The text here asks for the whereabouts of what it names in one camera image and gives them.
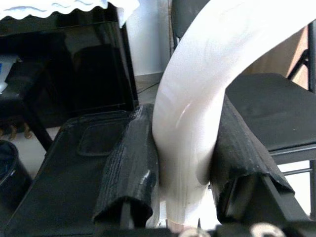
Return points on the round black vacuum, red buttons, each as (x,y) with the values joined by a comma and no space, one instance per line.
(12,172)

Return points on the black table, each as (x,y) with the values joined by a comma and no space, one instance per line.
(86,74)

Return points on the cream plastic dustpan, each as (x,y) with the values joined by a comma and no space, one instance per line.
(197,74)

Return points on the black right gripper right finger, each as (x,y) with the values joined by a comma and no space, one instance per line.
(237,153)

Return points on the black fabric case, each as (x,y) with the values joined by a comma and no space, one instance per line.
(61,172)

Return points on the black folding chair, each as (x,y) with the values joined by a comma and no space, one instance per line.
(271,103)

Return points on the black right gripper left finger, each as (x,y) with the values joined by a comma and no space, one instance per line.
(130,163)

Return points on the white lace tablecloth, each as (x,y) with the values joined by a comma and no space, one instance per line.
(61,7)

